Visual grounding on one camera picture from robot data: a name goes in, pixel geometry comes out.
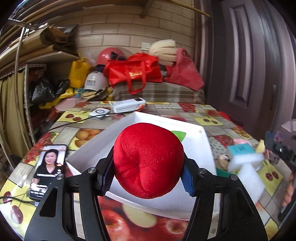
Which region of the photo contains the white foam sponge block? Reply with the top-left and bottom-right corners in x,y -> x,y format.
227,153 -> 265,204

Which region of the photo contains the red plush apple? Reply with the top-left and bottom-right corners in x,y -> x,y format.
113,123 -> 185,199

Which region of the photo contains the pink plush toy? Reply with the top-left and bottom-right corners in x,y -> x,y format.
233,138 -> 252,146

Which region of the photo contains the smartphone with video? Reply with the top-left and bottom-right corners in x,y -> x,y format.
28,145 -> 67,201

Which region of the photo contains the white cardboard box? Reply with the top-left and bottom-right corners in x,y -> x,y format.
67,112 -> 216,220

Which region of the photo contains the fruit pattern tablecloth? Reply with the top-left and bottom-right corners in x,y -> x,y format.
1,101 -> 284,239

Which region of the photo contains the dark wooden door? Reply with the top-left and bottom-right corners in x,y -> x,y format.
207,1 -> 295,139

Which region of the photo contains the white round charger device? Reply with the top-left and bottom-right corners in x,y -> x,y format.
89,108 -> 111,120

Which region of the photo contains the red plastic bag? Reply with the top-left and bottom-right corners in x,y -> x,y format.
164,48 -> 204,91

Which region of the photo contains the plaid covered cushion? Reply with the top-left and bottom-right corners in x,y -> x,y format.
112,82 -> 205,104

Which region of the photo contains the black plastic bag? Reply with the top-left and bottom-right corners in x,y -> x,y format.
31,76 -> 69,104

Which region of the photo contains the white helmet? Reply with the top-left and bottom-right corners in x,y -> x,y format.
84,71 -> 109,91

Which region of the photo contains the cream foam roll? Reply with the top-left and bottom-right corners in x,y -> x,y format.
149,39 -> 178,67

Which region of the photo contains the yellow shopping bag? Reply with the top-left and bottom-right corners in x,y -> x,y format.
68,58 -> 91,89

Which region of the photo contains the red fabric tote bag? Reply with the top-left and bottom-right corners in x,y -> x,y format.
103,53 -> 163,94

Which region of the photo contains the pink helmet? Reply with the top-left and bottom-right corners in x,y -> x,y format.
96,47 -> 126,65

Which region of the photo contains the black charging cable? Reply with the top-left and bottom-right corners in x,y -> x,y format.
41,105 -> 149,137

